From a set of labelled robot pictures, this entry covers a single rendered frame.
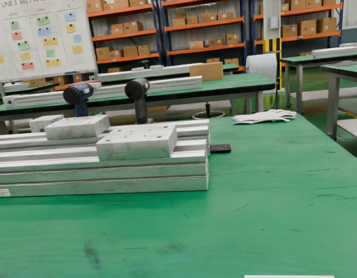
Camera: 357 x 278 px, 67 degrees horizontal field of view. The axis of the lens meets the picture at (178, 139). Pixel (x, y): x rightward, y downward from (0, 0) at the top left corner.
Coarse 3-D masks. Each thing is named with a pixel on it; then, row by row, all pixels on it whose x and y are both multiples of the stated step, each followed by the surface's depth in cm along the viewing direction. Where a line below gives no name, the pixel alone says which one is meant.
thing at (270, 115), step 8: (264, 112) 109; (272, 112) 108; (280, 112) 105; (288, 112) 104; (240, 120) 104; (248, 120) 105; (256, 120) 103; (264, 120) 102; (272, 120) 101; (280, 120) 101; (288, 120) 100
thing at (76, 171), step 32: (0, 160) 72; (32, 160) 71; (64, 160) 62; (96, 160) 60; (128, 160) 58; (160, 160) 57; (192, 160) 56; (0, 192) 66; (32, 192) 65; (64, 192) 64; (96, 192) 62; (128, 192) 61
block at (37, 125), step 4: (44, 116) 115; (48, 116) 114; (52, 116) 113; (56, 116) 112; (60, 116) 113; (32, 120) 110; (36, 120) 109; (40, 120) 108; (44, 120) 107; (48, 120) 106; (52, 120) 108; (56, 120) 110; (32, 124) 109; (36, 124) 108; (40, 124) 108; (44, 124) 107; (48, 124) 107; (32, 128) 109; (36, 128) 109; (40, 128) 108; (32, 132) 110; (36, 132) 110
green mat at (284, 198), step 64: (256, 128) 97; (192, 192) 59; (256, 192) 55; (320, 192) 53; (0, 256) 45; (64, 256) 44; (128, 256) 42; (192, 256) 40; (256, 256) 39; (320, 256) 37
